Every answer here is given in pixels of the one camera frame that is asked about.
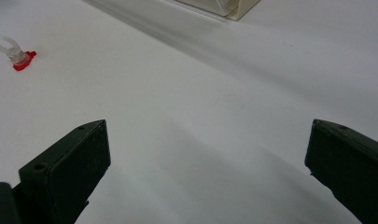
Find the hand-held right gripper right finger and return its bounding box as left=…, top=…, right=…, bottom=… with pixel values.
left=304, top=119, right=378, bottom=224

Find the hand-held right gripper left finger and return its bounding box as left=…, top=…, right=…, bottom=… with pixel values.
left=12, top=119, right=112, bottom=224

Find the clear ring with red base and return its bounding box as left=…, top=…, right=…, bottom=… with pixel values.
left=0, top=35, right=37, bottom=72

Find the clear plastic box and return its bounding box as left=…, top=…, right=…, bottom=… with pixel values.
left=176, top=0, right=261, bottom=22

